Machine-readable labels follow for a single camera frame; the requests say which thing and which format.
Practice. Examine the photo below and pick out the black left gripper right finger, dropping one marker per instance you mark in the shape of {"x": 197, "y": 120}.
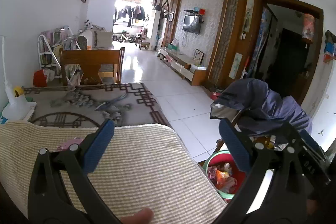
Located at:
{"x": 285, "y": 200}

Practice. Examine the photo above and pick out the wooden carved chair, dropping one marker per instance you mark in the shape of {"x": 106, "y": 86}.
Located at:
{"x": 252, "y": 139}

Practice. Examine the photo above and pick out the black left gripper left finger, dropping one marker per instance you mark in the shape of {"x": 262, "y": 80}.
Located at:
{"x": 60, "y": 190}

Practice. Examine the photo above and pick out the orange red snack bag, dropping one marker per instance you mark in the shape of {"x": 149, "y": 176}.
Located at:
{"x": 221, "y": 179}

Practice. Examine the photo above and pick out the dark blue jacket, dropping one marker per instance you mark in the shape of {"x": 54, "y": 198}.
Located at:
{"x": 258, "y": 108}

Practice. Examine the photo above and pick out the red green trash bin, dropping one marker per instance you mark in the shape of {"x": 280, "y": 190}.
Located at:
{"x": 223, "y": 161}

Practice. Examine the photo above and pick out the right hand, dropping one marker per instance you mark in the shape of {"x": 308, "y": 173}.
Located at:
{"x": 144, "y": 216}

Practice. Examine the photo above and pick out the wooden dining chair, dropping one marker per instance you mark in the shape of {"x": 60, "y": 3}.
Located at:
{"x": 90, "y": 62}

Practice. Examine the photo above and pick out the low tv cabinet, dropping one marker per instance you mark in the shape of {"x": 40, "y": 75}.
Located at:
{"x": 185, "y": 66}

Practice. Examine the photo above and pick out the picture frame on cabinet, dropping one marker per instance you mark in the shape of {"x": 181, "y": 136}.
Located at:
{"x": 198, "y": 57}

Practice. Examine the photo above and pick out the wall mounted television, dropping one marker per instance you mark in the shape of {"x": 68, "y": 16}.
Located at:
{"x": 192, "y": 23}

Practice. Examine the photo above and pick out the grey patterned carpet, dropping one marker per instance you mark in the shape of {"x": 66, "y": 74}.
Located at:
{"x": 88, "y": 106}

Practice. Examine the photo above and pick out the white bookshelf rack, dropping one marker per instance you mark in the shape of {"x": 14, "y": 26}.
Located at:
{"x": 49, "y": 44}

